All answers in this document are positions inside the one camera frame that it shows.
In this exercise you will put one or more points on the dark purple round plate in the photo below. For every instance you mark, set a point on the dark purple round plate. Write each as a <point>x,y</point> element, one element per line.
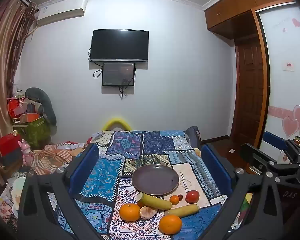
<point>155,180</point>

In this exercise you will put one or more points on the yellow banana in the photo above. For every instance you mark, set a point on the yellow banana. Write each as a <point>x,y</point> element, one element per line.
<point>155,201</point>
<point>182,210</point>

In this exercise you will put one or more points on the brown wooden door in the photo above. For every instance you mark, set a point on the brown wooden door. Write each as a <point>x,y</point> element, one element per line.
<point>250,87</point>

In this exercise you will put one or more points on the black wall television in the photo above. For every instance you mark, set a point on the black wall television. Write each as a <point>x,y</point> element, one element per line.
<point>119,45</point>

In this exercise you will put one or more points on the pink plush toy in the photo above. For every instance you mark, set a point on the pink plush toy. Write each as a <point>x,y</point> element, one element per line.
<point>26,152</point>

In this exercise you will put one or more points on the small jar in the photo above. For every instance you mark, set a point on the small jar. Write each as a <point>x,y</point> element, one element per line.
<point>297,139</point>

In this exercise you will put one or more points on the grey curved pillow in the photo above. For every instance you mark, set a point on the grey curved pillow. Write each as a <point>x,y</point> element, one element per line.
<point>47,105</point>

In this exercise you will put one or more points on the orange box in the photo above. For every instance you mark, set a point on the orange box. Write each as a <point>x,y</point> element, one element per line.
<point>30,117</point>

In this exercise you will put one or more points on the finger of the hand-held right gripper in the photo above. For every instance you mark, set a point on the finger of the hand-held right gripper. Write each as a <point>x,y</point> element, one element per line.
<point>273,140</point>
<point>255,156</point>

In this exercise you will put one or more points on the blue patchwork blanket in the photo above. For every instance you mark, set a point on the blue patchwork blanket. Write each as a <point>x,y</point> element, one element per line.
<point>150,145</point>

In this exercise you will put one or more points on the dark red date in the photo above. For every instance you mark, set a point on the dark red date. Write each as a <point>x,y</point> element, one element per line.
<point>180,197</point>

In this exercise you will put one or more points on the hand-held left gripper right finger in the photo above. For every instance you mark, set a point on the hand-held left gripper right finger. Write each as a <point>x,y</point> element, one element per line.
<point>215,170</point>

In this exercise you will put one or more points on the red and white door sticker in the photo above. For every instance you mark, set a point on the red and white door sticker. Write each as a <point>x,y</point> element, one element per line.
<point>288,66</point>

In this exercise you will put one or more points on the red tomato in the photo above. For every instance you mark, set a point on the red tomato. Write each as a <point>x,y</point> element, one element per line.
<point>192,196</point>

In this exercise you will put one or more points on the white air conditioner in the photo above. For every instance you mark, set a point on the white air conditioner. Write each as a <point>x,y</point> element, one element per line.
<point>61,11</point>

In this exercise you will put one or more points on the small tangerine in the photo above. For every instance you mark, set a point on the small tangerine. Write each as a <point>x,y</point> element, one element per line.
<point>175,199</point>

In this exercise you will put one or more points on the red gift box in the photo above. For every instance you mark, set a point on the red gift box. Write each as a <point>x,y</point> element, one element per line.
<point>8,141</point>

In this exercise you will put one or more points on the orange striped cloth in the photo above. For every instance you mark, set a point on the orange striped cloth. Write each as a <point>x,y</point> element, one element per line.
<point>52,157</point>

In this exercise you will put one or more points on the white clutter pile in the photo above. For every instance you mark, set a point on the white clutter pile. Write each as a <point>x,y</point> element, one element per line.
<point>12,192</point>

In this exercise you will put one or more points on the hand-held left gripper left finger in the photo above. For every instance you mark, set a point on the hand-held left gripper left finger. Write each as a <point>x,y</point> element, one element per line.
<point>86,170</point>

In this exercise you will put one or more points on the dark blue bag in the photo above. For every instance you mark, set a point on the dark blue bag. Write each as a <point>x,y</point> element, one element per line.
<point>193,136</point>

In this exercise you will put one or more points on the small black wall monitor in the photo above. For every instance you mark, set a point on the small black wall monitor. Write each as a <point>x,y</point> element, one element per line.
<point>118,74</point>

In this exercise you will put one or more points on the green cardboard box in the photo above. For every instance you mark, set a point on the green cardboard box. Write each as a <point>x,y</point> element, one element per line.
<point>36,132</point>

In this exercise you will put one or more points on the striped brown curtain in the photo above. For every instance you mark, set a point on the striped brown curtain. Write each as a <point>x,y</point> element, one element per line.
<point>2,67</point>

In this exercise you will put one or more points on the large orange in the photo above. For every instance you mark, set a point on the large orange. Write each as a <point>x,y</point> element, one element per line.
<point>130,212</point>
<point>170,225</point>

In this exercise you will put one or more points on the red bag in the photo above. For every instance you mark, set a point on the red bag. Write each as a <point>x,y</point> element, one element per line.
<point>15,107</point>

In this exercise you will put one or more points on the wooden overhead cabinet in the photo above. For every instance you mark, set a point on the wooden overhead cabinet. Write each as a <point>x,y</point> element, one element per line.
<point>240,5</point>

